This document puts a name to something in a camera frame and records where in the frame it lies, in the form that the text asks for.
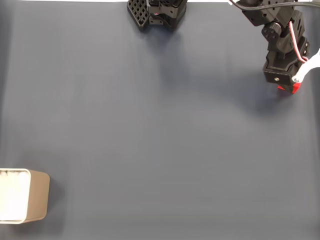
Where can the red cube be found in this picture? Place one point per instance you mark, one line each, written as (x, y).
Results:
(296, 88)

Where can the beige box with white inside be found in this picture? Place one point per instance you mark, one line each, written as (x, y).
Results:
(37, 197)

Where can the dark grey mat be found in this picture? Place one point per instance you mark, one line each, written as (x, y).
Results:
(125, 125)

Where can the white camera board with mount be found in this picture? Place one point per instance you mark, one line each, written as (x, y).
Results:
(308, 65)

